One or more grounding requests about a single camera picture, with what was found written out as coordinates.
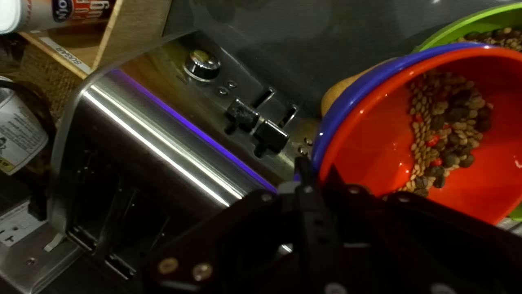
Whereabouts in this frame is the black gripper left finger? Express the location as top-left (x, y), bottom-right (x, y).
top-left (143, 190), bottom-right (305, 294)

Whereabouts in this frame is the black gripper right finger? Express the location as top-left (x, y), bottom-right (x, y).
top-left (295, 157), bottom-right (522, 294)

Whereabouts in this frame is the red bowl with blue rim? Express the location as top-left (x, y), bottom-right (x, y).
top-left (311, 44), bottom-right (522, 225)

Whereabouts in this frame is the green plastic bowl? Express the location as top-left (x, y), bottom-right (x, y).
top-left (414, 2), bottom-right (522, 52)

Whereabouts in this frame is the stainless steel toaster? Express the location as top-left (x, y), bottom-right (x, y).
top-left (1, 33), bottom-right (318, 294)

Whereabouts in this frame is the tan pear shaped gourd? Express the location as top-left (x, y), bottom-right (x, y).
top-left (319, 75), bottom-right (359, 114)

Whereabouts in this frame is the blue white cylindrical canister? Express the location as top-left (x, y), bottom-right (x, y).
top-left (0, 77), bottom-right (55, 175)

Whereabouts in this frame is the wooden organizer tray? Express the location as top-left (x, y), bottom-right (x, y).
top-left (0, 0), bottom-right (176, 121)

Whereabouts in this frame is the wall power outlet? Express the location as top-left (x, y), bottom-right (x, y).
top-left (0, 201), bottom-right (42, 247)

